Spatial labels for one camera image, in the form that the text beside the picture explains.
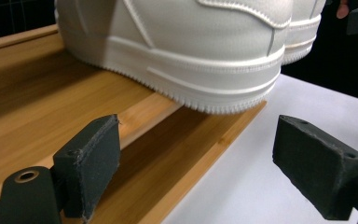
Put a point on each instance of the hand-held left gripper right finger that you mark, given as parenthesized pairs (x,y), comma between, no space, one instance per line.
(317,161)

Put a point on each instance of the white leather sneaker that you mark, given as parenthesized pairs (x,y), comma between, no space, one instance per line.
(183,40)
(301,28)

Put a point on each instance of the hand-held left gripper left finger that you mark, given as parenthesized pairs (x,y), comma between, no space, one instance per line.
(90,161)

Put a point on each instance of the three-tier bamboo shoe rack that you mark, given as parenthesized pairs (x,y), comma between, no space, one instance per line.
(28,109)

